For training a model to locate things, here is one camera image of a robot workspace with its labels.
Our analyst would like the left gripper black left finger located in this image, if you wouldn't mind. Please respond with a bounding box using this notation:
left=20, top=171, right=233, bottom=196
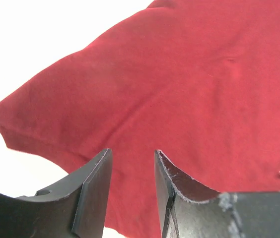
left=0, top=149, right=112, bottom=238

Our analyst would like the dark red t-shirt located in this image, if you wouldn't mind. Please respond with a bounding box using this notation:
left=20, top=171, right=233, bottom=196
left=0, top=0, right=280, bottom=238

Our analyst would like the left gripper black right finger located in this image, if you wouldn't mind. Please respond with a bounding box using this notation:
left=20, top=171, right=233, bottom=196
left=154, top=150, right=280, bottom=238

